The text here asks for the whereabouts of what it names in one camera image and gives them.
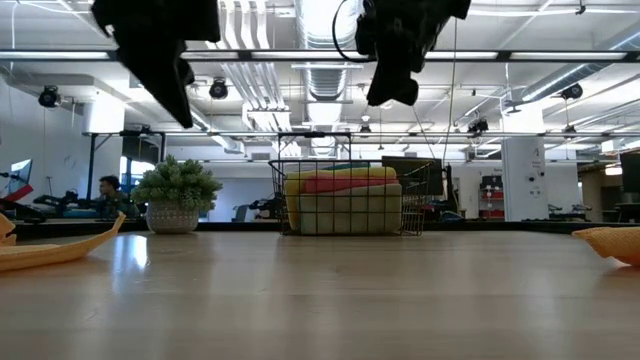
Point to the black round ceiling camera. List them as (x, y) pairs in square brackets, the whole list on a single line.
[(218, 89), (49, 97), (477, 126), (571, 91)]

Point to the light green microfiber towel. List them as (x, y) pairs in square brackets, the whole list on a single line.
[(350, 212)]

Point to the red storage shelf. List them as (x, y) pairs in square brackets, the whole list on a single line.
[(491, 197)]

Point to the red angled bar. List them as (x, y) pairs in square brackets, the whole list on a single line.
[(20, 193)]

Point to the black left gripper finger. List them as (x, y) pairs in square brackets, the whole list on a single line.
[(165, 80)]

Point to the black metal stand frame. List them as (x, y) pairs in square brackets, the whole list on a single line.
[(91, 170)]

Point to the black monitor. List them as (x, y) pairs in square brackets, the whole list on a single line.
[(420, 172), (631, 172)]

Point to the orange microfiber towel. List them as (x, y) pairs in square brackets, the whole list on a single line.
[(50, 252), (615, 245)]

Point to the black metal table frame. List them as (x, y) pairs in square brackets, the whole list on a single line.
[(75, 227)]

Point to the black background robot arm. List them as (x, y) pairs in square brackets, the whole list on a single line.
[(65, 202)]

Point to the tilted grey screen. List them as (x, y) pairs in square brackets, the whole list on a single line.
[(21, 172)]

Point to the potted green succulent plant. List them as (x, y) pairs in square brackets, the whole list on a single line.
[(172, 187)]

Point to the person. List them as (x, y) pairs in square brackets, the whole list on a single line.
[(112, 197)]

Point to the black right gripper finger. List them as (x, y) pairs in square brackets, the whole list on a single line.
[(392, 82)]

